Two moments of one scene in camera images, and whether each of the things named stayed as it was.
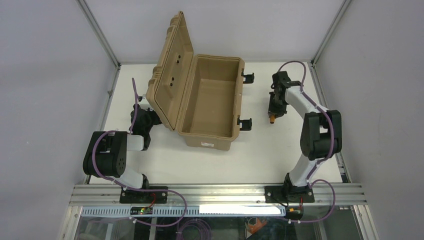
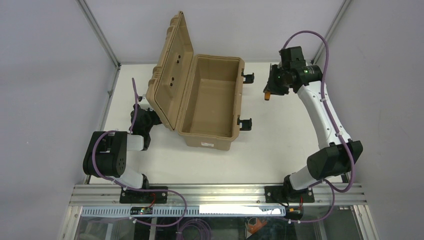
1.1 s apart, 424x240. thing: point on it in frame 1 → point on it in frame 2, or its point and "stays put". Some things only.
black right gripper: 276,110 → 273,84
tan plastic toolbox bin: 199,96 stays put
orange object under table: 253,228 stays put
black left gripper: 152,120 stays put
